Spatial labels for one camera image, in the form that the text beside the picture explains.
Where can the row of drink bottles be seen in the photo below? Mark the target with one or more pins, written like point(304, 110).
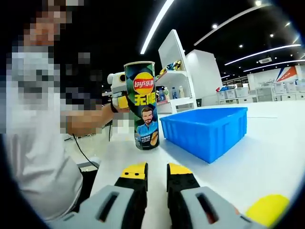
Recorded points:
point(175, 93)

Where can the white display shelf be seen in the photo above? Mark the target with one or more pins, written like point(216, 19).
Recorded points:
point(174, 52)

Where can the blue plastic box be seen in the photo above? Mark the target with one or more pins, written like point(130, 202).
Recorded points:
point(205, 136)

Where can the yellow plastic container lid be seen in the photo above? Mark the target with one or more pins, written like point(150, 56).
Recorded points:
point(269, 210)

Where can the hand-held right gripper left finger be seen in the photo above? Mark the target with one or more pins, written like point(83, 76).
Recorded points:
point(95, 205)

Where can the long ceiling light strip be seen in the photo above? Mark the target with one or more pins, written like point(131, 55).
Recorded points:
point(157, 26)

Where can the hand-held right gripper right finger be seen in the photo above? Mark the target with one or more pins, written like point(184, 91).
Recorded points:
point(190, 207)

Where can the green printed chip container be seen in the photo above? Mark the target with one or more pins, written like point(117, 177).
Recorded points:
point(144, 102)

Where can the rows of white office desks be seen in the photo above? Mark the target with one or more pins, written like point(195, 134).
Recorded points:
point(262, 93)

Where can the orange and blue wall banner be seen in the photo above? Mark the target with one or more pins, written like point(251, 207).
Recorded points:
point(287, 74)

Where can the pile of snack bags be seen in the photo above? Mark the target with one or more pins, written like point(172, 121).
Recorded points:
point(170, 68)

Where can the grey chair armrest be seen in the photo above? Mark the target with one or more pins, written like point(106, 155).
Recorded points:
point(89, 164)

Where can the white square pillar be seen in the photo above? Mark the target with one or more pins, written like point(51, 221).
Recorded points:
point(205, 76)

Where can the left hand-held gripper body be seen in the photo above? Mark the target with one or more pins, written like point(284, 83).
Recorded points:
point(117, 83)

